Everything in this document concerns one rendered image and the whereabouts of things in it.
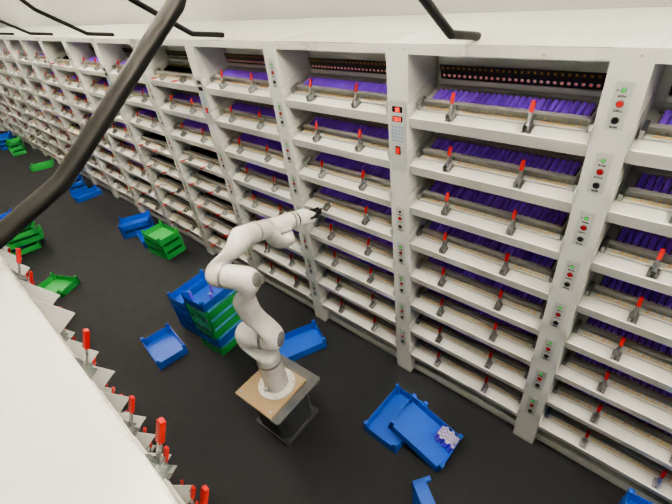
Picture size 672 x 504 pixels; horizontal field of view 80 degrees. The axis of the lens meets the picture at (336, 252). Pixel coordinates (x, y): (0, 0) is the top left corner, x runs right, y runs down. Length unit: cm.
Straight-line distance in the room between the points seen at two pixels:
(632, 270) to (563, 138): 47
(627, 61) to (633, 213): 42
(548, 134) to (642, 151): 24
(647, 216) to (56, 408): 140
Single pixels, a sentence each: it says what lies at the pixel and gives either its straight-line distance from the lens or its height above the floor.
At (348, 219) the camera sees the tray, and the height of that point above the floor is 93.
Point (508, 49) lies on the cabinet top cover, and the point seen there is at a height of 174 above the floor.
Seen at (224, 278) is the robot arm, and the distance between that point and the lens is 160.
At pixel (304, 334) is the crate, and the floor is 0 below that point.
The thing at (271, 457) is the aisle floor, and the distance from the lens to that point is 233.
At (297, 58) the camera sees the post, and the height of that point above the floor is 166.
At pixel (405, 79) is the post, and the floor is 164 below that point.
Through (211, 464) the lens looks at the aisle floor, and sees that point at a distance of 241.
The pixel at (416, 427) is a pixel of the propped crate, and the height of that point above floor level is 6.
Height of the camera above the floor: 200
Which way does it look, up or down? 35 degrees down
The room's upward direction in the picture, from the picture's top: 8 degrees counter-clockwise
